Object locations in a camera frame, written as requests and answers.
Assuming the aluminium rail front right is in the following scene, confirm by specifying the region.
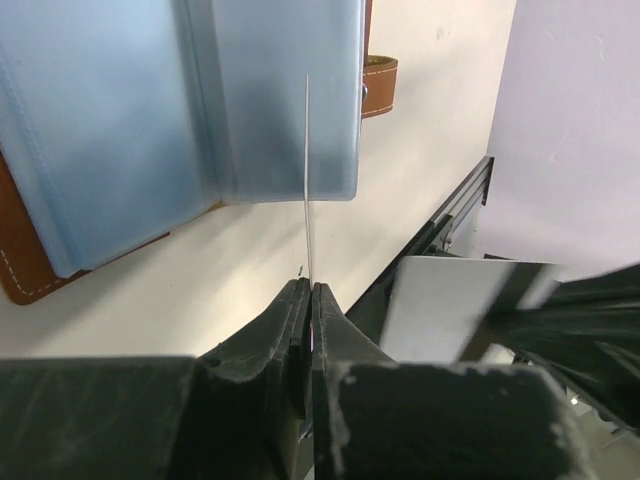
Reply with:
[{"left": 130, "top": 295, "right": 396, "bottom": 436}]
[{"left": 346, "top": 156, "right": 494, "bottom": 320}]

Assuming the black credit card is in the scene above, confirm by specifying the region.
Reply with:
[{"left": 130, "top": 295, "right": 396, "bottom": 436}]
[{"left": 302, "top": 73, "right": 317, "bottom": 351}]

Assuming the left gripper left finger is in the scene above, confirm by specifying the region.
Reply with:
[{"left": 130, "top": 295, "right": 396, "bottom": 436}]
[{"left": 1, "top": 278, "right": 311, "bottom": 479}]

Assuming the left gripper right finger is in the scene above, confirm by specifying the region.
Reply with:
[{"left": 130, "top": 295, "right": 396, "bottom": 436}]
[{"left": 311, "top": 283, "right": 597, "bottom": 479}]

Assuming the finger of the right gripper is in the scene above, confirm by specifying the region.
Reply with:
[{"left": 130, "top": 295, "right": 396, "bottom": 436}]
[{"left": 488, "top": 265, "right": 639, "bottom": 434}]

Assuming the brown leather card holder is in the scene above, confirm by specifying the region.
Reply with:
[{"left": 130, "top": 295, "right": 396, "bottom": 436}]
[{"left": 1, "top": 1, "right": 398, "bottom": 305}]

